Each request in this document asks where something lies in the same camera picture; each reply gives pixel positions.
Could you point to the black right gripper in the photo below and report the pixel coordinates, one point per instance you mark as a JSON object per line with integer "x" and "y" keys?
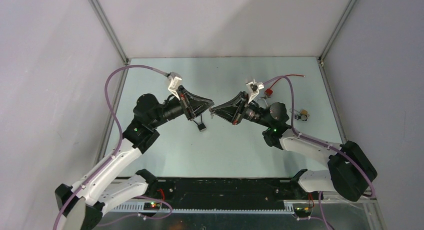
{"x": 227, "y": 111}

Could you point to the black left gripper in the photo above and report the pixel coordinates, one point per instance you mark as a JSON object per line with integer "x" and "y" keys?
{"x": 194, "y": 105}

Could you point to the black cable padlock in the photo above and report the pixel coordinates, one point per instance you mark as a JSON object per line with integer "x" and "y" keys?
{"x": 200, "y": 124}

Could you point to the large brass padlock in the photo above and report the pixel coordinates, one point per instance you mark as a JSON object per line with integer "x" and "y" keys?
{"x": 265, "y": 101}

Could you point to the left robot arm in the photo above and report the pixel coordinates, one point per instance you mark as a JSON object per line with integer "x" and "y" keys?
{"x": 83, "y": 204}

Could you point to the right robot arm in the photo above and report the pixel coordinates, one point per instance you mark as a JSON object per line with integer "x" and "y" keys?
{"x": 347, "y": 170}

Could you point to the keys on small padlock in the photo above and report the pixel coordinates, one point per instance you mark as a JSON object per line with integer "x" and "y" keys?
{"x": 301, "y": 117}

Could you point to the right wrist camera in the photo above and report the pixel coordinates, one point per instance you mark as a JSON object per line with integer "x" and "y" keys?
{"x": 253, "y": 89}

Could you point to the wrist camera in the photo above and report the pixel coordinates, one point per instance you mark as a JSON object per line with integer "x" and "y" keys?
{"x": 253, "y": 89}
{"x": 174, "y": 81}

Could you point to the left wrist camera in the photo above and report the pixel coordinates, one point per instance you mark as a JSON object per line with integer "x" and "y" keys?
{"x": 174, "y": 81}

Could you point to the red cable padlock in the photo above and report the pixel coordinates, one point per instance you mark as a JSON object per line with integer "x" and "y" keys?
{"x": 268, "y": 92}

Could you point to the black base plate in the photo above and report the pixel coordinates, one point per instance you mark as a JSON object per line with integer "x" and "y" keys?
{"x": 236, "y": 194}

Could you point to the aluminium frame rail left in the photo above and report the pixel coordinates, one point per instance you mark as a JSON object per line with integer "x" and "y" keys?
{"x": 110, "y": 32}

